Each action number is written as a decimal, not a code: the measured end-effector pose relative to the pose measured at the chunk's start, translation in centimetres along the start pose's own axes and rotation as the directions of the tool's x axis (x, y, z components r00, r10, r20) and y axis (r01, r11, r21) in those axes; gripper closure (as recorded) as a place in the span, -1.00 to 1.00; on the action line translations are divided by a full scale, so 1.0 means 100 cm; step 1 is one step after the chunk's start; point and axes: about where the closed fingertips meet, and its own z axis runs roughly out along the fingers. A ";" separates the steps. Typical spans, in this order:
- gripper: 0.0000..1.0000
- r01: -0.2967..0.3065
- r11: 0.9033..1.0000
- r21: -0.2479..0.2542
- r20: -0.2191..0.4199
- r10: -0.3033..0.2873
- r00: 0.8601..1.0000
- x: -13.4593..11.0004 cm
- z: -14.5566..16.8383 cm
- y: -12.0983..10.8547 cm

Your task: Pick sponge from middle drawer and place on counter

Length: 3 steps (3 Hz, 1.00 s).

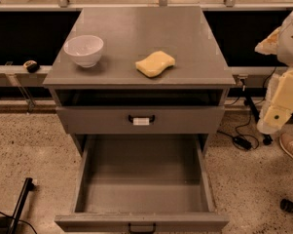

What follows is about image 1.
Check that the black stand leg left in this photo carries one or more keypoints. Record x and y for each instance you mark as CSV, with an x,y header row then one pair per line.
x,y
27,187

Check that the grey drawer cabinet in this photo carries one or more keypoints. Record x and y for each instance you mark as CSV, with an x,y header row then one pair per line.
x,y
200,76

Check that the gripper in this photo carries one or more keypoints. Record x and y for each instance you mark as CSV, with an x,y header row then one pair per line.
x,y
291,46

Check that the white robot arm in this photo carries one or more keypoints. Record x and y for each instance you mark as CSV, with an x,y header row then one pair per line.
x,y
285,42

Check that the white ceramic bowl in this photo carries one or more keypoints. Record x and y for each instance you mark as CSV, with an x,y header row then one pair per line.
x,y
84,50

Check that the small black yellow device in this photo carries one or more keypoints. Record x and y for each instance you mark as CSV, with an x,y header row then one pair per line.
x,y
31,66

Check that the open bottom grey drawer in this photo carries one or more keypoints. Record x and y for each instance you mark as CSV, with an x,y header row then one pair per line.
x,y
142,184

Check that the black caster wheel right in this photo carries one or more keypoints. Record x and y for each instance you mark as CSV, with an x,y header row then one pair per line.
x,y
286,205

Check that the black tripod leg right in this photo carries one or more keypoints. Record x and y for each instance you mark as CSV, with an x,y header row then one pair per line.
x,y
267,140

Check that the closed middle grey drawer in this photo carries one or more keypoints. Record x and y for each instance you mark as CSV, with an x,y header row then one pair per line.
x,y
140,119

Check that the yellow sponge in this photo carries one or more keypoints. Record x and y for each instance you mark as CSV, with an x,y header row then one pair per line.
x,y
155,64

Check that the metal rail frame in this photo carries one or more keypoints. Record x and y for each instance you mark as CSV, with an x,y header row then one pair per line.
x,y
32,32

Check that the black power adapter with cable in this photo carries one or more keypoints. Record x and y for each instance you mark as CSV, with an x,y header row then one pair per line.
x,y
239,139

